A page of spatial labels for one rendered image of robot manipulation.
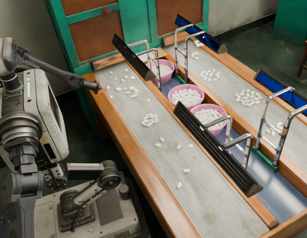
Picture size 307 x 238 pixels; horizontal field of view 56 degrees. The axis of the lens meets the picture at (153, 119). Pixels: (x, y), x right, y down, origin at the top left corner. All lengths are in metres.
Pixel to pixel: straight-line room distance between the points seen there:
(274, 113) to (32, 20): 2.36
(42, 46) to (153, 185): 2.13
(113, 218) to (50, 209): 0.43
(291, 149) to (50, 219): 1.54
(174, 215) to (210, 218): 0.18
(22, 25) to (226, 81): 2.00
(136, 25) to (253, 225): 1.80
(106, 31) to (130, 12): 0.25
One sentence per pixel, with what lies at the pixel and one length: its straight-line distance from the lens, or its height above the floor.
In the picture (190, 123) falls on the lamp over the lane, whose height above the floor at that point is 1.08.
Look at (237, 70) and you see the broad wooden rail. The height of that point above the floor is 0.76.
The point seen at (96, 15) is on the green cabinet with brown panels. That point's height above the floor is 1.22.
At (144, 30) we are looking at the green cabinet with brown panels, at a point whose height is 0.97.
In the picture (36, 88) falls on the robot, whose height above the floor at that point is 1.45.
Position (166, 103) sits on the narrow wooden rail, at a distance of 2.10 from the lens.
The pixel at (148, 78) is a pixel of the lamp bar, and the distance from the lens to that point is 1.85.
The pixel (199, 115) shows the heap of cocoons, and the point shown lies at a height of 0.74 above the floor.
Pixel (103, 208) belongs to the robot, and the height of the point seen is 0.47.
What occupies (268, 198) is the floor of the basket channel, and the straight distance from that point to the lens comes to 1.75.
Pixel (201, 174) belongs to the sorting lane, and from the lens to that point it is 1.70.
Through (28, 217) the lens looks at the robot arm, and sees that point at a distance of 1.12.
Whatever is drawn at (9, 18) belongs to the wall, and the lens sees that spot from 3.16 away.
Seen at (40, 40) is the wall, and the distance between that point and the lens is 3.27.
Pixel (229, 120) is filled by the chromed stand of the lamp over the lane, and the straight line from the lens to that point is 1.50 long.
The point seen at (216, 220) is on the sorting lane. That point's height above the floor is 0.74.
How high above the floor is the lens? 2.11
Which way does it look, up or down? 43 degrees down
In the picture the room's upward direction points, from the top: 7 degrees counter-clockwise
